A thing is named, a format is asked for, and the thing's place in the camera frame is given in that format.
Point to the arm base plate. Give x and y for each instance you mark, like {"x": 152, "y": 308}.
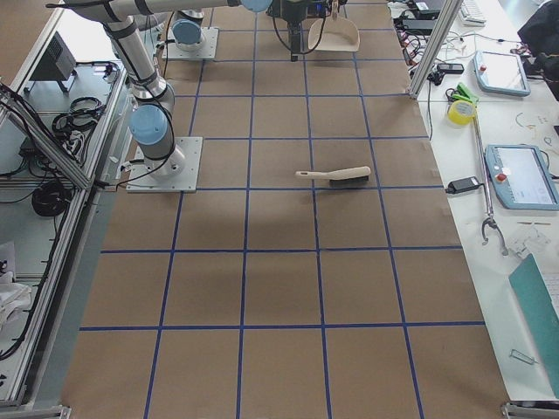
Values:
{"x": 206, "y": 48}
{"x": 179, "y": 173}

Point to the far teach pendant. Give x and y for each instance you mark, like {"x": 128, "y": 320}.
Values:
{"x": 501, "y": 73}

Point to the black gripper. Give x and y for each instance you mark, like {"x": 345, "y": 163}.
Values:
{"x": 293, "y": 18}

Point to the beige plastic dustpan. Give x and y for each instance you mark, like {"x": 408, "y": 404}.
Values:
{"x": 334, "y": 33}

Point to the yellow tape roll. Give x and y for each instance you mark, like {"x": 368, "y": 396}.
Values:
{"x": 461, "y": 112}

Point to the metal reacher grabber tool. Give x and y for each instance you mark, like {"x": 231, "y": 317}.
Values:
{"x": 489, "y": 222}

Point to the teach pendant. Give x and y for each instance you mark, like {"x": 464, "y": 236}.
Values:
{"x": 501, "y": 73}
{"x": 520, "y": 177}

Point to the aluminium frame post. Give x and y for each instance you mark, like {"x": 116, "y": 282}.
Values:
{"x": 446, "y": 17}

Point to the grey electronics box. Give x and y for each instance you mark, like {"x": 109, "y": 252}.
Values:
{"x": 57, "y": 64}

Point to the near teach pendant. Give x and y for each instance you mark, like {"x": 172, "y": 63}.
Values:
{"x": 520, "y": 177}

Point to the black power adapter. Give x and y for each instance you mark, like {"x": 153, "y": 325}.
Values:
{"x": 462, "y": 185}

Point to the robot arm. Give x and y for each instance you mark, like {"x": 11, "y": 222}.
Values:
{"x": 151, "y": 123}
{"x": 187, "y": 30}

